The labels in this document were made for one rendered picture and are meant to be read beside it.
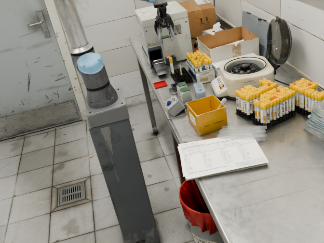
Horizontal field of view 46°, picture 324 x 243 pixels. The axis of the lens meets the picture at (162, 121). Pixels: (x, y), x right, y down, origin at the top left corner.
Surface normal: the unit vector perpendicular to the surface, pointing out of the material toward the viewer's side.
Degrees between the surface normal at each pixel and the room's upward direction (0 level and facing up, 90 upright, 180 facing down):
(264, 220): 0
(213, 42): 89
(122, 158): 90
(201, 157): 1
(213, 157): 1
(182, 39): 90
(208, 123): 90
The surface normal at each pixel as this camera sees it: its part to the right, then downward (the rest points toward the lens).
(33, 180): -0.17, -0.85
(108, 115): 0.21, 0.47
